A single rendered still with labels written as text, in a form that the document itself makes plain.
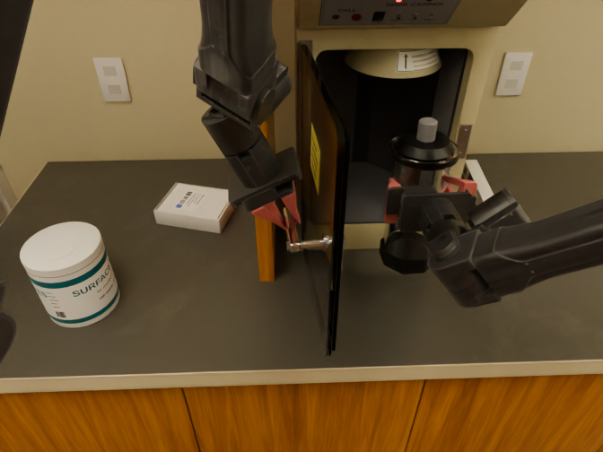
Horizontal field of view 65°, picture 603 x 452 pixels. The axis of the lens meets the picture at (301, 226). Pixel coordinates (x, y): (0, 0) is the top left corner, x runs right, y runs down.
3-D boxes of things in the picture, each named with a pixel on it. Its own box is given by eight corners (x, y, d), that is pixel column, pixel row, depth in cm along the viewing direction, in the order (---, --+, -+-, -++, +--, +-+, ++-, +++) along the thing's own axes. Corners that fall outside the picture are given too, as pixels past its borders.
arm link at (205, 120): (187, 117, 56) (219, 116, 53) (221, 83, 59) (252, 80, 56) (217, 161, 60) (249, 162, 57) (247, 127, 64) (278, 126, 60)
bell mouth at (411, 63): (339, 46, 93) (341, 16, 90) (428, 44, 94) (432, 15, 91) (350, 80, 80) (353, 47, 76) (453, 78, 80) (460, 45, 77)
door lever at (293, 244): (316, 213, 72) (316, 200, 70) (327, 256, 64) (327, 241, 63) (281, 217, 71) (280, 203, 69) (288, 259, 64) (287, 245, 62)
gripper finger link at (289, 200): (267, 220, 72) (237, 174, 66) (310, 201, 71) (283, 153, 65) (271, 249, 67) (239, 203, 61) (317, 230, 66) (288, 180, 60)
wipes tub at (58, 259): (63, 279, 95) (37, 221, 86) (127, 277, 96) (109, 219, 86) (37, 330, 85) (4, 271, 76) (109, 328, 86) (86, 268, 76)
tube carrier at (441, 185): (372, 236, 91) (383, 133, 78) (427, 232, 91) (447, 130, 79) (384, 273, 82) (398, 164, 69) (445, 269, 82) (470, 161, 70)
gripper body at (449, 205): (400, 189, 70) (414, 218, 64) (468, 186, 70) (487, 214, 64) (396, 225, 73) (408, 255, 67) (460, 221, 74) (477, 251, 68)
